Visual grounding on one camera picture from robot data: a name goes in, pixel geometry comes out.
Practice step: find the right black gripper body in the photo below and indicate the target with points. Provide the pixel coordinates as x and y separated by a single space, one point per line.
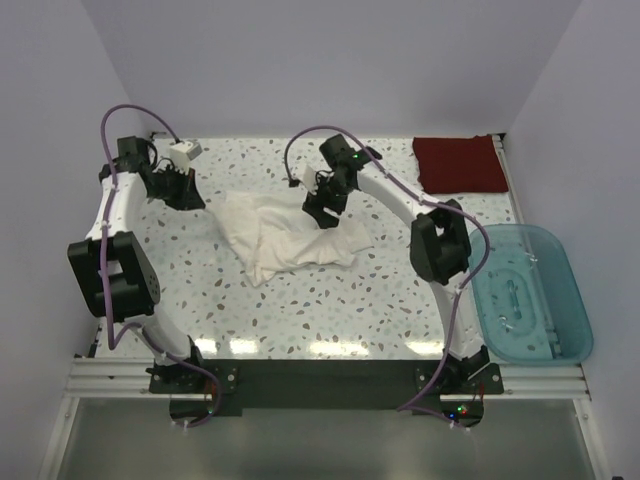
322 203

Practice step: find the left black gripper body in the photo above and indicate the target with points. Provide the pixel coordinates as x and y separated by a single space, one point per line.
179 187

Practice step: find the white t shirt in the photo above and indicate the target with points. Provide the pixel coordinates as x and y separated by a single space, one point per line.
270 234

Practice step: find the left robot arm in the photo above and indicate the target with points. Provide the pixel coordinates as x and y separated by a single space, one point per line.
117 280

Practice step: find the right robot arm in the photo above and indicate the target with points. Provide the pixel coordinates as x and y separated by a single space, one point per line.
447 248

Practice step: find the folded dark red shirt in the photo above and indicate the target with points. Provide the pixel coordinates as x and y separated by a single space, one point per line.
459 165

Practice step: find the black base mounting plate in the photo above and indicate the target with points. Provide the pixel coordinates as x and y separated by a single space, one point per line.
231 387

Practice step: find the blue plastic bin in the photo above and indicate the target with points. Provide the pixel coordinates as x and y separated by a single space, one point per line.
529 306

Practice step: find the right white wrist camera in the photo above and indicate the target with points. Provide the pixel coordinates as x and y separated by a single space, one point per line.
308 179

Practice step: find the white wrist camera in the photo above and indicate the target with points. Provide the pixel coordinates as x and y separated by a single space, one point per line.
183 153
308 179

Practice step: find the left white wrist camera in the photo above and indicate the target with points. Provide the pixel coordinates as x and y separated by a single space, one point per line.
183 153

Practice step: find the aluminium frame rail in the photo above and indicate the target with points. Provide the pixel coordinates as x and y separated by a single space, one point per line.
126 378

